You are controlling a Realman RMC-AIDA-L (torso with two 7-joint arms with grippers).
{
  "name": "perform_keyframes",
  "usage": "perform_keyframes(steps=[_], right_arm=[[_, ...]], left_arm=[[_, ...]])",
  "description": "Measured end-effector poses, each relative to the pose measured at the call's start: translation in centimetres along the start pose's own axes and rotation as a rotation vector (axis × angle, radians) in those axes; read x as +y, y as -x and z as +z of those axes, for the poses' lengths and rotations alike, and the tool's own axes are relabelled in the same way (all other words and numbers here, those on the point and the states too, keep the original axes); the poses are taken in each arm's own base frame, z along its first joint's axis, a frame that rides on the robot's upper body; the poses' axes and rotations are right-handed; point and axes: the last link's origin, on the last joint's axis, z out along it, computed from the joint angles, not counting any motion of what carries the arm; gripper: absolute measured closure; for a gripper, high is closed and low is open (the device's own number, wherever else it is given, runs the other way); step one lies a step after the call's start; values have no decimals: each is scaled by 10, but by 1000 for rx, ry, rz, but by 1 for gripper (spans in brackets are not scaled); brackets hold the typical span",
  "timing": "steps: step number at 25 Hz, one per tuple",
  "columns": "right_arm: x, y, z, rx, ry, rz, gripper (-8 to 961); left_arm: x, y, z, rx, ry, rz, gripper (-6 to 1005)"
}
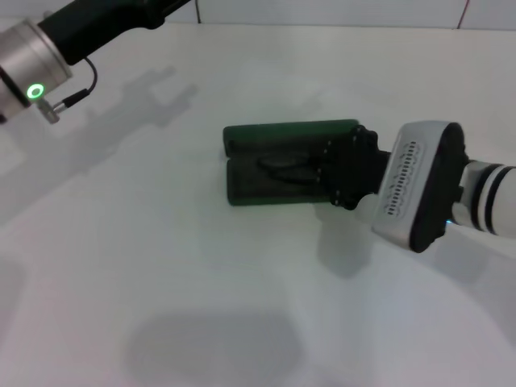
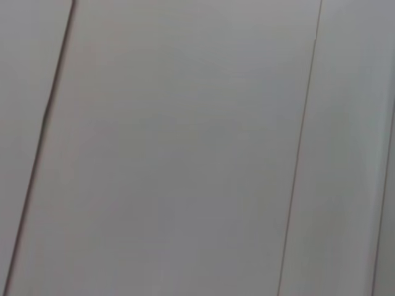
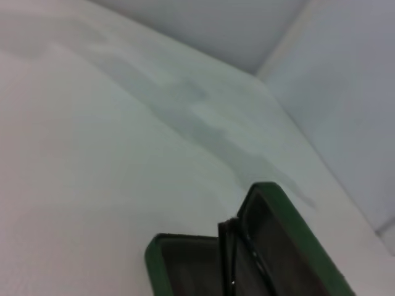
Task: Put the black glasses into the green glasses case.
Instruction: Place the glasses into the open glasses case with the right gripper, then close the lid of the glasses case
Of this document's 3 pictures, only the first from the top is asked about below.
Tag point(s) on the black glasses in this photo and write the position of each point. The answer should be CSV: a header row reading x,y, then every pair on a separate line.
x,y
282,164

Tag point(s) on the green glasses case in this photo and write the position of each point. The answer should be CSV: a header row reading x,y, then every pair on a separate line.
x,y
246,189

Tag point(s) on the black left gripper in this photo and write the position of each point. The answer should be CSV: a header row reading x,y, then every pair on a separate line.
x,y
88,28

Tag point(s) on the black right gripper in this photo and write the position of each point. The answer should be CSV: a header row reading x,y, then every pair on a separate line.
x,y
354,169

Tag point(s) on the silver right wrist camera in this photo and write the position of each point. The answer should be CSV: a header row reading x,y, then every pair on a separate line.
x,y
407,181

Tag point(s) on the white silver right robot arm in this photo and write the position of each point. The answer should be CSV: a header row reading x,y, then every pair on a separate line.
x,y
496,193

